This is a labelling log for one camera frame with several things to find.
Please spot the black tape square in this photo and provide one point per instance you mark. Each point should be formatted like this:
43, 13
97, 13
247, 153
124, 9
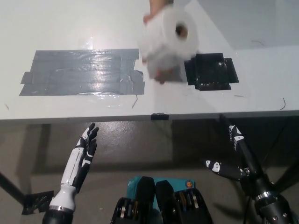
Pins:
210, 72

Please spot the grey duct tape patch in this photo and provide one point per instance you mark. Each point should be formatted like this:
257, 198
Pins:
81, 72

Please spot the small black tape strip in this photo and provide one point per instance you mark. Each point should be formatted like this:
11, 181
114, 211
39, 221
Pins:
159, 116

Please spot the black teal robot body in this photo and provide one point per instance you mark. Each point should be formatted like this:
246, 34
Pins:
161, 203

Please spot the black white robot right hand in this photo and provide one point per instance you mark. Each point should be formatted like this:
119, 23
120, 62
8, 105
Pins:
251, 172

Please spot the black table leg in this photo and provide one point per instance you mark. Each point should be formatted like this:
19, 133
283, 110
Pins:
288, 173
11, 189

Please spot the white toilet paper roll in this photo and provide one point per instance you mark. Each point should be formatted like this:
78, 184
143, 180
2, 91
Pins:
163, 35

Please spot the black floor tape patch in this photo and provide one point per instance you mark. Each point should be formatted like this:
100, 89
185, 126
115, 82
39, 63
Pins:
37, 201

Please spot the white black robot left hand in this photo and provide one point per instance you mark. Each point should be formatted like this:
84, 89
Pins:
72, 168

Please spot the person's bare hand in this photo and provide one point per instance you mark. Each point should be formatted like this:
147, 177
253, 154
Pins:
156, 9

